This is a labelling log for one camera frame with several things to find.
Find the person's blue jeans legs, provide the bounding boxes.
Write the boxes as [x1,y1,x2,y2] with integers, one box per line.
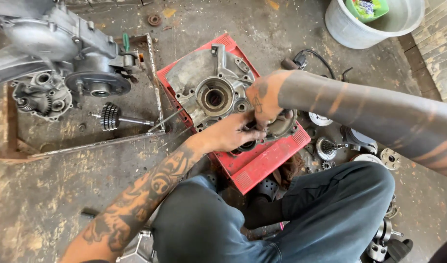
[150,161,396,263]

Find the dark engine cylinder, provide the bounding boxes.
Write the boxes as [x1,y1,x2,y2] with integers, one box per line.
[340,125,379,154]

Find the small engine cover with gears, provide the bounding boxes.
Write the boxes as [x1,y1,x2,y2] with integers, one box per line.
[10,71,74,122]

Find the green plastic bowl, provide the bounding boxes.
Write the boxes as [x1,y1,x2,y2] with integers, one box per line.
[344,0,390,24]

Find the steel crankshaft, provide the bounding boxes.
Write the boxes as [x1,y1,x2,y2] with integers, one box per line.
[365,217,405,262]

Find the grey aluminium crankcase half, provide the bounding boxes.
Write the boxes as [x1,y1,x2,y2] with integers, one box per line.
[166,43,299,144]

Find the grey plastic bucket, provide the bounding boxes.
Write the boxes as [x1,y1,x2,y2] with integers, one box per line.
[324,0,426,50]

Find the black ignition coil with cable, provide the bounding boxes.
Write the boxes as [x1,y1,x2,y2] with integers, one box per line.
[280,49,336,80]

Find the white metal ring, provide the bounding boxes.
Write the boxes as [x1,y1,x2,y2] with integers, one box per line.
[350,153,385,166]

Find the clutch gear with splined shaft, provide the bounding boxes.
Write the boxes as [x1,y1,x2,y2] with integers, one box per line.
[315,137,349,161]

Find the gear cluster shaft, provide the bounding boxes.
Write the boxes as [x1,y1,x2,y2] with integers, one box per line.
[89,102,155,132]

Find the round metal flange with holes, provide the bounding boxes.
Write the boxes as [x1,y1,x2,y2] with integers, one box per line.
[379,148,402,171]

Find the brown rag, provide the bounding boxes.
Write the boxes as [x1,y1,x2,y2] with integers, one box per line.
[272,153,305,188]

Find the round steel part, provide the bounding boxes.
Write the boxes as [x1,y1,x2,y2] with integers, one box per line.
[385,195,399,219]

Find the person's right hand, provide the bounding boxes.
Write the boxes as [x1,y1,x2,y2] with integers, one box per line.
[246,71,293,131]

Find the large grey engine casing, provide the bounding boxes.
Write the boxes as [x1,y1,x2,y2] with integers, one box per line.
[0,0,145,99]

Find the person's left hand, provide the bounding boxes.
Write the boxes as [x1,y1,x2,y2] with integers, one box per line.
[192,112,267,156]

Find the silver metal puller tool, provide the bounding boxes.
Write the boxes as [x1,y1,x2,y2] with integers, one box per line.
[115,229,155,263]

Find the black shoe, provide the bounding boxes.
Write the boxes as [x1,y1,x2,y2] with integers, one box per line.
[383,238,414,263]

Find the thin steel rod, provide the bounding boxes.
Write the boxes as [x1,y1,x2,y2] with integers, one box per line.
[147,108,184,133]

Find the red plastic tray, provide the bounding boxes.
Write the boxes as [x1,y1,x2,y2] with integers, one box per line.
[156,33,312,196]

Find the white round metal disc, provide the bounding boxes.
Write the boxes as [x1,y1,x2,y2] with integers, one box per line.
[308,111,334,127]

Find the rusty angle iron frame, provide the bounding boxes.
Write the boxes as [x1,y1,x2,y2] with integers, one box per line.
[0,33,168,164]

